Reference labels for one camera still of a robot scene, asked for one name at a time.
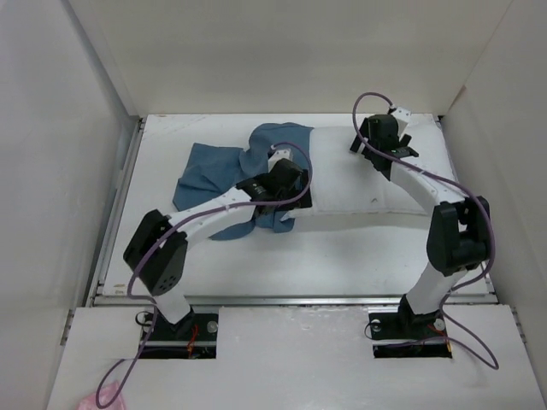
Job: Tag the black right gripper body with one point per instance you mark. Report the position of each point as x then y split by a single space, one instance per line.
365 129

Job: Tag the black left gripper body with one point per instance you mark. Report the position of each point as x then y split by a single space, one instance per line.
292 194

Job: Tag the white pillow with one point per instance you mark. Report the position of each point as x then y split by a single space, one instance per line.
346 183

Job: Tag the blue fabric pillowcase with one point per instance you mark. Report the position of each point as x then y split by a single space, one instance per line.
212 170

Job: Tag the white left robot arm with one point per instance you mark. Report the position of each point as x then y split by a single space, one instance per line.
157 251

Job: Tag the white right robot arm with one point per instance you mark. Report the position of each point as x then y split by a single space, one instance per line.
458 239

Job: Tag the pink plastic bag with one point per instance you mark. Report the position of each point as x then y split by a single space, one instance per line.
106 395

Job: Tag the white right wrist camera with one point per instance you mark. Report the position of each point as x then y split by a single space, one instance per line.
402 116

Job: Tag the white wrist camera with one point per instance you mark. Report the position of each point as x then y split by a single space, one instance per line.
275 155
402 116

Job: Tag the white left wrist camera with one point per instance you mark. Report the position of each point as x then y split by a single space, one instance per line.
275 155

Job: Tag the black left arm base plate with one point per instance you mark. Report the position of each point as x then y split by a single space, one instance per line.
197 341

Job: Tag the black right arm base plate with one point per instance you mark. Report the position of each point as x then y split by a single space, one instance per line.
396 337

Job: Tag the aluminium front rail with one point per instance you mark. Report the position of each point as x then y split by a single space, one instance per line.
245 301

